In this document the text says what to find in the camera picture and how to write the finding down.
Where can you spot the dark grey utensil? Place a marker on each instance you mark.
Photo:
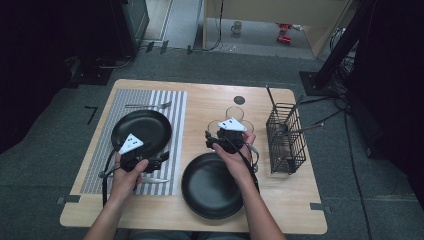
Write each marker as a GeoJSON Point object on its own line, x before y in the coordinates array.
{"type": "Point", "coordinates": [295, 110]}

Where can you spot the dark curtain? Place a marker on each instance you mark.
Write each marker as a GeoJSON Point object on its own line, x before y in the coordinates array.
{"type": "Point", "coordinates": [393, 100]}
{"type": "Point", "coordinates": [33, 66]}

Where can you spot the silver fork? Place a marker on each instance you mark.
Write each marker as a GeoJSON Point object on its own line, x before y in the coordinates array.
{"type": "Point", "coordinates": [146, 106]}

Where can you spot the red tool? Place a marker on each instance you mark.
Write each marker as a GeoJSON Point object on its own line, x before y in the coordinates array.
{"type": "Point", "coordinates": [284, 39]}
{"type": "Point", "coordinates": [284, 26]}

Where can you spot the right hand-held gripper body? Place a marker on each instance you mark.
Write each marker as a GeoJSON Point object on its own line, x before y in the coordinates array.
{"type": "Point", "coordinates": [231, 140]}

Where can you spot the black round table grommet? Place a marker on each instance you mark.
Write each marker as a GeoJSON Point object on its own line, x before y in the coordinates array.
{"type": "Point", "coordinates": [239, 100]}

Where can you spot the thin black utensil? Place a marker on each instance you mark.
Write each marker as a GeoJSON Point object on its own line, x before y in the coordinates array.
{"type": "Point", "coordinates": [269, 96]}

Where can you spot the person's right hand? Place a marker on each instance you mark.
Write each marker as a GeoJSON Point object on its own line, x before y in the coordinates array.
{"type": "Point", "coordinates": [238, 165]}

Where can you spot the black stand pole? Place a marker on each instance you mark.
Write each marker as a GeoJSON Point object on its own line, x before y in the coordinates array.
{"type": "Point", "coordinates": [346, 36]}

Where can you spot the dark tape strip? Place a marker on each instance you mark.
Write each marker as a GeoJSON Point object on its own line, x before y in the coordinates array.
{"type": "Point", "coordinates": [318, 206]}
{"type": "Point", "coordinates": [68, 199]}

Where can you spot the black equipment base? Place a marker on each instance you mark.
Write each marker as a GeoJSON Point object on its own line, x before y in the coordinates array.
{"type": "Point", "coordinates": [90, 75]}

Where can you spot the grey white striped placemat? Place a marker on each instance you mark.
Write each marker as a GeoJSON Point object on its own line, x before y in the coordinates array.
{"type": "Point", "coordinates": [100, 133]}

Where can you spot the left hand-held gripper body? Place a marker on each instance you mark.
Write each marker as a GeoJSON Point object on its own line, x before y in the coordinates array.
{"type": "Point", "coordinates": [133, 158]}

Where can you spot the person's left hand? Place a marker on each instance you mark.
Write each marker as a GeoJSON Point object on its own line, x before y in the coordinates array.
{"type": "Point", "coordinates": [125, 185]}

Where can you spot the silver table knife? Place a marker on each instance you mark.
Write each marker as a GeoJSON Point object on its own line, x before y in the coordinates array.
{"type": "Point", "coordinates": [156, 180]}

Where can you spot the black cabinet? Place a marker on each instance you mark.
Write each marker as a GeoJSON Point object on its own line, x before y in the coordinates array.
{"type": "Point", "coordinates": [133, 26]}

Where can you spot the black stand base plate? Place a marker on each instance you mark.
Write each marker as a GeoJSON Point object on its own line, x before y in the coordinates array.
{"type": "Point", "coordinates": [310, 85]}

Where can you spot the silver-tipped dark utensil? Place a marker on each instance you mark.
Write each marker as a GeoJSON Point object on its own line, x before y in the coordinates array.
{"type": "Point", "coordinates": [313, 127]}

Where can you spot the grey mug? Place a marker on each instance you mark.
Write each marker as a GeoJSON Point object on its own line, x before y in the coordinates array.
{"type": "Point", "coordinates": [237, 26]}

